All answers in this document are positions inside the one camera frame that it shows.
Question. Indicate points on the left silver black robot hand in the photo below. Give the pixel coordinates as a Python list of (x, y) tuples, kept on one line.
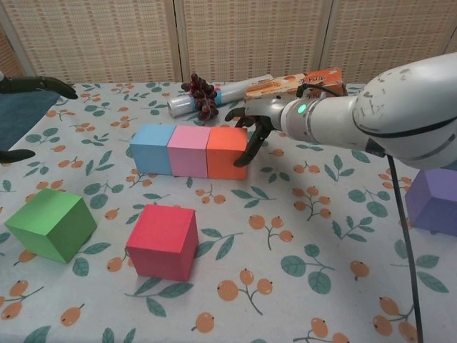
[(43, 84)]

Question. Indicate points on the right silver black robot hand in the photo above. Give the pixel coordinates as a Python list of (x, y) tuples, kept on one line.
[(266, 110)]

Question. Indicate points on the orange foam cube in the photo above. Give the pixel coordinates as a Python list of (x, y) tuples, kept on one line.
[(223, 159)]

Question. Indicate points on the pink foam cube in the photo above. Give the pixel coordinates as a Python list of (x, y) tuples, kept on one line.
[(187, 157)]

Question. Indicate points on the light blue foam cube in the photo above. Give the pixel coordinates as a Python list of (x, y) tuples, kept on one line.
[(150, 155)]

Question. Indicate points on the green foam cube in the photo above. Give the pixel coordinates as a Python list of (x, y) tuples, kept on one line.
[(50, 218)]

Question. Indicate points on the red foam cube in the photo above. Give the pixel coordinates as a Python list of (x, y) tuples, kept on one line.
[(160, 243)]

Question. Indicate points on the purple foam cube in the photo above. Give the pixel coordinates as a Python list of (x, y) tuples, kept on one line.
[(435, 211)]

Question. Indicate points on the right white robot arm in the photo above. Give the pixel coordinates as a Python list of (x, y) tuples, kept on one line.
[(392, 114)]

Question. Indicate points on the orange biscuit box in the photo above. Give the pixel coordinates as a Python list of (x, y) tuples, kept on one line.
[(278, 85)]

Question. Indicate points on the clear plastic wrap roll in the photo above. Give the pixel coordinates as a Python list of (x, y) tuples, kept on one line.
[(235, 91)]

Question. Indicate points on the teal table cover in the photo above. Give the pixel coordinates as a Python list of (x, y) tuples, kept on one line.
[(21, 114)]

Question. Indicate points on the dark red grape bunch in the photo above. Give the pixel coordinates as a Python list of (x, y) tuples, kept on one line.
[(203, 96)]

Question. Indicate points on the bamboo folding screen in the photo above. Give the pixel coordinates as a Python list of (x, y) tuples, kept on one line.
[(250, 35)]

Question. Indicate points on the floral print tablecloth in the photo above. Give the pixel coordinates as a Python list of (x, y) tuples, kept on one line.
[(267, 303)]

